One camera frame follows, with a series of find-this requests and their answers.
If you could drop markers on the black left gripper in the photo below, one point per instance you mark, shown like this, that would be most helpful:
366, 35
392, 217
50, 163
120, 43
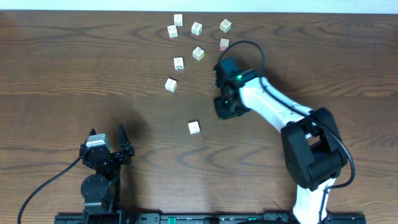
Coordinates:
113, 156

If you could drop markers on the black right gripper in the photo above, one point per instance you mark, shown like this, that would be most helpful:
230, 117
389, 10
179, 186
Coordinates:
222, 114

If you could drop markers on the wooden block red side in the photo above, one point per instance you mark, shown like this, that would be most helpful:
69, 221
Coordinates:
224, 44

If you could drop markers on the wooden block yellow side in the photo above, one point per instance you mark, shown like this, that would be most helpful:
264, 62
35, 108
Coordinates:
198, 53

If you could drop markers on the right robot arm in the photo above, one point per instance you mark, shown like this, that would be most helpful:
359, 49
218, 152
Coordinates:
313, 150

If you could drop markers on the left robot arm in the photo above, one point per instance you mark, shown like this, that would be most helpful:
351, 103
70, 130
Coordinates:
101, 190

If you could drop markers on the wooden block green side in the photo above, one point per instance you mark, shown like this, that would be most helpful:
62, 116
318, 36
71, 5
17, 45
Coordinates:
196, 28

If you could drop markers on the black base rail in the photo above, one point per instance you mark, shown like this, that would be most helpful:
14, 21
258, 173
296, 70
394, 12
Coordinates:
155, 218

